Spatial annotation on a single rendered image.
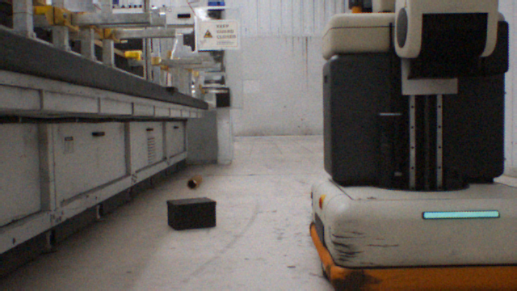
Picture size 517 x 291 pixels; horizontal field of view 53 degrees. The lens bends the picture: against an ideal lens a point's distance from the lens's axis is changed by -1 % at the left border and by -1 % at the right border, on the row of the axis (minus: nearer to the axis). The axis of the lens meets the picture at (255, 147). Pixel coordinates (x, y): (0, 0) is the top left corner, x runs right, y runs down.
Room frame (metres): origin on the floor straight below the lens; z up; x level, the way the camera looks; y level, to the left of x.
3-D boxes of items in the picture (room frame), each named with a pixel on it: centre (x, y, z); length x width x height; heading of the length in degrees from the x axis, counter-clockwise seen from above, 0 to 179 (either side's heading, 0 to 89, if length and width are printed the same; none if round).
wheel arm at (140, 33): (2.10, 0.52, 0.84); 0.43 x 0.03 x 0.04; 90
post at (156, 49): (3.06, 0.56, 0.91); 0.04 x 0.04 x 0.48; 0
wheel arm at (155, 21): (1.85, 0.53, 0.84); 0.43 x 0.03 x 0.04; 90
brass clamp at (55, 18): (1.58, 0.57, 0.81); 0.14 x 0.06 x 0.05; 0
